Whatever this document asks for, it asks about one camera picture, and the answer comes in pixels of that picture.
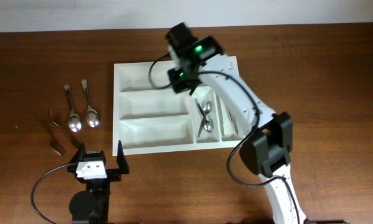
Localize metal fork upper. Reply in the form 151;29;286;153
48;109;80;149

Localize small teaspoon bowl down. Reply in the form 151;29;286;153
194;97;214;134

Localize large spoon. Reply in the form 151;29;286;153
64;85;82;133
81;80;99;128

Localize metal fork lower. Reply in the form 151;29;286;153
49;140;66;157

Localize metal tongs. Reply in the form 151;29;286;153
217;96;239;141

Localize metal fork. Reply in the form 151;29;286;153
48;109;80;149
49;140;66;157

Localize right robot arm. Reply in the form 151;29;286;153
165;22;308;223

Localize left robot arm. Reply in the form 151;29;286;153
67;141;129;224

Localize white plastic cutlery tray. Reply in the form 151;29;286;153
113;61;244;156

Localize small teaspoon bowl up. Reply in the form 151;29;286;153
196;101;213;139

